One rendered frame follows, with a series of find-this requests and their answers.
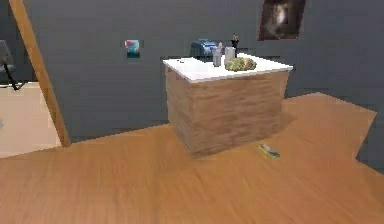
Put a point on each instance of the wooden counter with white top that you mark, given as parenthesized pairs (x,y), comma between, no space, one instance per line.
(226,110)

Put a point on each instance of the grey spray bottle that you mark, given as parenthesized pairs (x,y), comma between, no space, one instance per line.
(217,55)

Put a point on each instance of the blue toaster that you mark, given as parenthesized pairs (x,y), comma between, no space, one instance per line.
(201,47)

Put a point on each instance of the green lettuce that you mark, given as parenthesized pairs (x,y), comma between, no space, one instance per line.
(240,64)

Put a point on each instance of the grey cup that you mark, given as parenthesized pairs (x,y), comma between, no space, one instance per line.
(229,54)

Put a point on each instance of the black pepper mill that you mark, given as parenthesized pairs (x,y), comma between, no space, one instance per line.
(235,42)

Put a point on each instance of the colourful flat book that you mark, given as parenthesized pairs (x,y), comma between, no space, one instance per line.
(268,151)

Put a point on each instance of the dark framed picture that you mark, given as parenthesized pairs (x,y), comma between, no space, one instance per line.
(281,18)

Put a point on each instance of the grey chair with black legs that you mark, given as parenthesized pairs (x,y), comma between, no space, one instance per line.
(6,63)

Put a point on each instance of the small colourful wall picture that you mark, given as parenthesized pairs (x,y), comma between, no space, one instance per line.
(132,48)

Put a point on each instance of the wooden door frame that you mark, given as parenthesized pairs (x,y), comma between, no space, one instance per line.
(40,71)

